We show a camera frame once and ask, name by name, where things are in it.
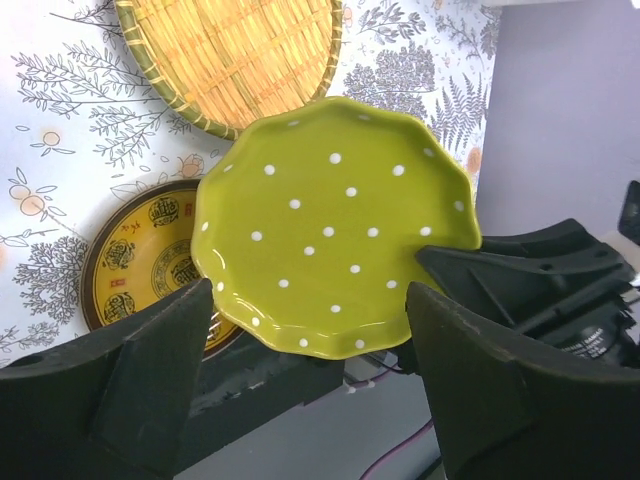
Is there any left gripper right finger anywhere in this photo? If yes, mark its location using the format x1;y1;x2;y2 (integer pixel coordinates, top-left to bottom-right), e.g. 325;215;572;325
406;282;639;479

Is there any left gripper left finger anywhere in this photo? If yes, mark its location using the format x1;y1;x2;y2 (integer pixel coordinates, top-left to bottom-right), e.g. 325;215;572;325
1;279;213;479

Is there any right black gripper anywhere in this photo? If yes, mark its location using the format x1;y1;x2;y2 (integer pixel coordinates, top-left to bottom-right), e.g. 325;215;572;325
415;180;639;368

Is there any green polka dot plate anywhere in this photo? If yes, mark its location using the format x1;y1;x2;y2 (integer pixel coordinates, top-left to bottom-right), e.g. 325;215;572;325
191;97;482;360

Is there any yellow brown patterned plate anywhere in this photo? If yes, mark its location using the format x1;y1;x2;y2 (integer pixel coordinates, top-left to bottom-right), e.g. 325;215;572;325
80;178;241;362

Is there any floral patterned table mat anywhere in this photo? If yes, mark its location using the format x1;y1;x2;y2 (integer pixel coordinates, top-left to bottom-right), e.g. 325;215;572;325
1;1;501;364

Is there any woven bamboo tray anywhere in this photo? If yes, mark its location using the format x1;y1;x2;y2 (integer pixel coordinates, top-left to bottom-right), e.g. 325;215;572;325
115;0;343;140

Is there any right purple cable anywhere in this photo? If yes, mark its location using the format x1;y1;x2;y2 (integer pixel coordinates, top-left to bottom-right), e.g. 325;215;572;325
359;417;436;480

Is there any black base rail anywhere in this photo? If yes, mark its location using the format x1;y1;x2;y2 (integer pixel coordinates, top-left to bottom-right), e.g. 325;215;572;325
174;338;345;474

